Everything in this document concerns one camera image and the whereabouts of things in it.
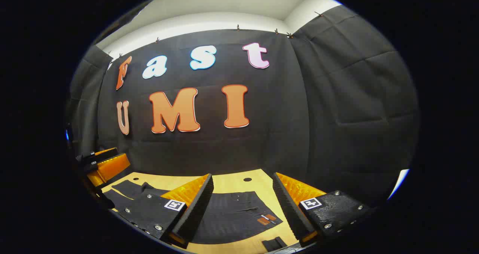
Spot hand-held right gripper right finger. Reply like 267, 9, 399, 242
272, 172, 372, 247

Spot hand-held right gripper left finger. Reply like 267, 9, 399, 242
118, 174, 215, 249

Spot dark grey jeans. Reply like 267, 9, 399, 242
103, 179, 284, 245

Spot black backdrop cloth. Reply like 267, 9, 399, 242
65, 5, 419, 209

